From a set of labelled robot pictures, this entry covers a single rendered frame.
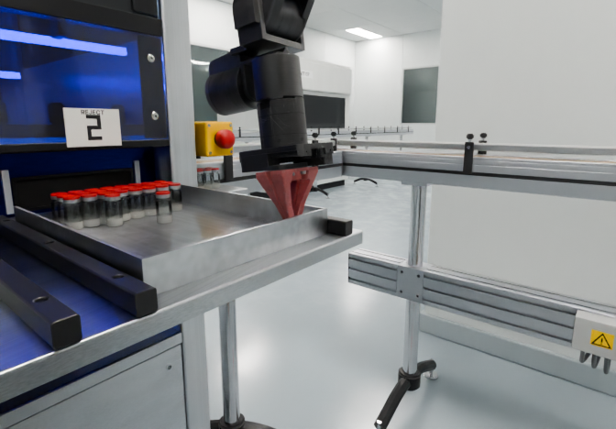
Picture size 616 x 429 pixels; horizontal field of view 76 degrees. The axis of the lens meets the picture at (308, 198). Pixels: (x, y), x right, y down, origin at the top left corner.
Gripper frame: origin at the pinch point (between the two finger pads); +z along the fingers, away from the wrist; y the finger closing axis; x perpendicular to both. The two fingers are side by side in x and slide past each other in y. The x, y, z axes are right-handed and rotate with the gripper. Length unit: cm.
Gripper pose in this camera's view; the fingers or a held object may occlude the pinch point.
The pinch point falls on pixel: (292, 221)
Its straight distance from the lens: 48.6
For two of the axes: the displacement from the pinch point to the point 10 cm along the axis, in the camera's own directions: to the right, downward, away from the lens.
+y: -7.7, 0.2, 6.3
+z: 1.0, 9.9, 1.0
